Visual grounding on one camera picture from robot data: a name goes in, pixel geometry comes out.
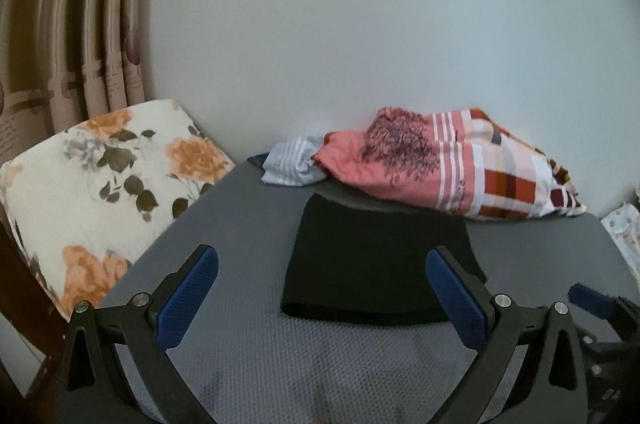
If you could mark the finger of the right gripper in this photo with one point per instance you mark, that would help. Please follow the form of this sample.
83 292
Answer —
599 305

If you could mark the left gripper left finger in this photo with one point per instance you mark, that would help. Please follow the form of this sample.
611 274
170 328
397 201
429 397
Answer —
92 385

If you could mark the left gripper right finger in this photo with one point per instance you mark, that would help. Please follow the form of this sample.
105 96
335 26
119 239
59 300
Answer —
551 383

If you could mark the black pants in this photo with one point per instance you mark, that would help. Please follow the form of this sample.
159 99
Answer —
358 266

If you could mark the white dotted cloth pile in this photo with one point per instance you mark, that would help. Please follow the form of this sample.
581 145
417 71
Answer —
623 226

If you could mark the brown wooden furniture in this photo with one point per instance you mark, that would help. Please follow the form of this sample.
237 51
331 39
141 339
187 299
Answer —
32 330

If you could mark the floral white orange cushion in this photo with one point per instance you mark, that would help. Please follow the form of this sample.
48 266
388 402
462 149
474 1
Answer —
85 204

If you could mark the pink patchwork pillow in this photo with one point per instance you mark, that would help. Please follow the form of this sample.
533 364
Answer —
459 162

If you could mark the white blue striped cloth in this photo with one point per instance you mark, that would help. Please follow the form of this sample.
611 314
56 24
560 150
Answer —
291 163

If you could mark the beige brown curtain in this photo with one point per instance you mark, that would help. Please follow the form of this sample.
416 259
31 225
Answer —
64 62

